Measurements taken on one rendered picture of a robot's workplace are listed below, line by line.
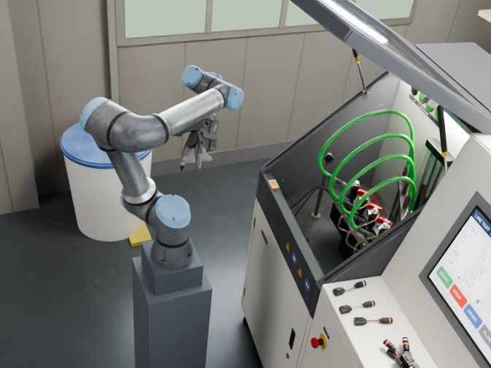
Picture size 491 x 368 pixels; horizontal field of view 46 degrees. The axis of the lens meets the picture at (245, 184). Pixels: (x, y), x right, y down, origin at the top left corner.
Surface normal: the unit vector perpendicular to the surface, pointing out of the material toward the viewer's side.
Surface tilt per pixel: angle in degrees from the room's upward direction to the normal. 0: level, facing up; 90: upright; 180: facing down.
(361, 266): 90
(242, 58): 90
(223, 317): 0
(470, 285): 76
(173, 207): 8
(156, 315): 90
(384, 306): 0
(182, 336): 90
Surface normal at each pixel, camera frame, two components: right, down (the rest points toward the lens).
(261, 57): 0.38, 0.59
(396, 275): -0.91, -0.10
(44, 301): 0.10, -0.79
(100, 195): -0.03, 0.66
